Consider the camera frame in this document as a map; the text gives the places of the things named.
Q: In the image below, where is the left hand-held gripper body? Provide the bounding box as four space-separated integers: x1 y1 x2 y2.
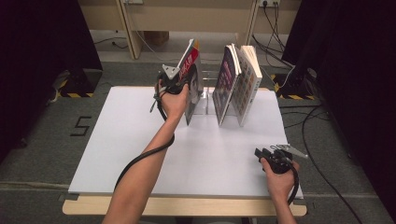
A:
157 63 191 95

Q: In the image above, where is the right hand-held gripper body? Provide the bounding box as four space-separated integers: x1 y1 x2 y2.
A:
263 143 309 175

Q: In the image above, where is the black magazine red print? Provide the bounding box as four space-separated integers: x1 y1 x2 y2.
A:
177 38 205 126

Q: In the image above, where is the clear acrylic book stand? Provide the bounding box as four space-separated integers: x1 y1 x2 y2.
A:
199 69 219 116

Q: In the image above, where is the person's left hand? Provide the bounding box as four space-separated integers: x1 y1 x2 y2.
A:
154 78 191 121

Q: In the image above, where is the person's right hand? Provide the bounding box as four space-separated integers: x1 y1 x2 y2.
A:
261 158 301 203

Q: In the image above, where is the black stand base striped tape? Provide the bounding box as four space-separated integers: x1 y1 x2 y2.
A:
59 68 104 98
274 73 316 101

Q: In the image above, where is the beige wooden desk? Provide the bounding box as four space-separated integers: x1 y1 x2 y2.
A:
78 0 303 60

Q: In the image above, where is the black curtain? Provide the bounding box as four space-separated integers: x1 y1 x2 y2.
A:
0 0 105 164
281 0 396 216

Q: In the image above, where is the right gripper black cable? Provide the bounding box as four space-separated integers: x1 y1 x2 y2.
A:
286 167 301 206

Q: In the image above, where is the long black floor cable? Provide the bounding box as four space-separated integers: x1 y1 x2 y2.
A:
279 104 365 224

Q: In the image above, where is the thin black floor cable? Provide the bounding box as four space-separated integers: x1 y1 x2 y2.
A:
93 36 129 49

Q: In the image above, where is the black cable bundle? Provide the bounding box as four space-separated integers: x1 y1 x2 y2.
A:
251 3 295 69

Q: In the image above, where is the white wall socket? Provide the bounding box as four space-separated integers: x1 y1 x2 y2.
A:
259 0 282 8

